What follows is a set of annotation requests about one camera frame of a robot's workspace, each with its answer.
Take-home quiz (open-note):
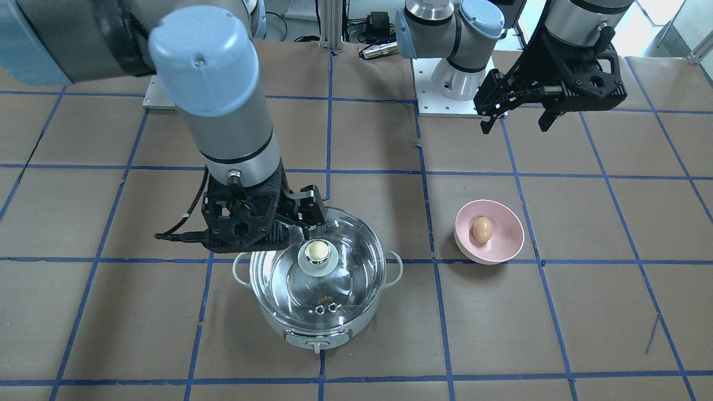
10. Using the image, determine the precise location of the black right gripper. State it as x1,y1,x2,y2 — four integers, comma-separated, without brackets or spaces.
202,167,326,253

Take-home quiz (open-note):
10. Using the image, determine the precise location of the aluminium frame post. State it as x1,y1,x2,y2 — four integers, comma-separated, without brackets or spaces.
318,1,344,53

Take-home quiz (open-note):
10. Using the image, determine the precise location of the white electric cooking pot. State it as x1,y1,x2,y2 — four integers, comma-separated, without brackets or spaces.
232,207,404,354

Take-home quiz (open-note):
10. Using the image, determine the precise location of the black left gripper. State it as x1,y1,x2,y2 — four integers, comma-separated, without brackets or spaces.
474,25,627,135

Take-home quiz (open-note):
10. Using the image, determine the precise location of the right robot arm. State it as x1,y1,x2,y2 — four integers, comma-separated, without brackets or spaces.
2,1,326,253

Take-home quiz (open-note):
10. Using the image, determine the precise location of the brown egg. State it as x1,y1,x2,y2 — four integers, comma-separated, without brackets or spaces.
471,216,494,243

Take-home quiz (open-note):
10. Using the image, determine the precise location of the pink bowl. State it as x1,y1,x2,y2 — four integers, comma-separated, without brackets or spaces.
454,199,525,265

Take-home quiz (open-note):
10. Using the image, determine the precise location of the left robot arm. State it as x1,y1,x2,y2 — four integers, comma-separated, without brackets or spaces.
395,1,631,134

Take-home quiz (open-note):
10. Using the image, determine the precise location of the glass pot lid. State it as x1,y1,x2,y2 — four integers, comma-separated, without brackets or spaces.
250,207,387,330

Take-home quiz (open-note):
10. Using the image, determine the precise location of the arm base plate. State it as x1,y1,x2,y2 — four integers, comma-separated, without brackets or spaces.
412,58,495,119
143,75,177,111

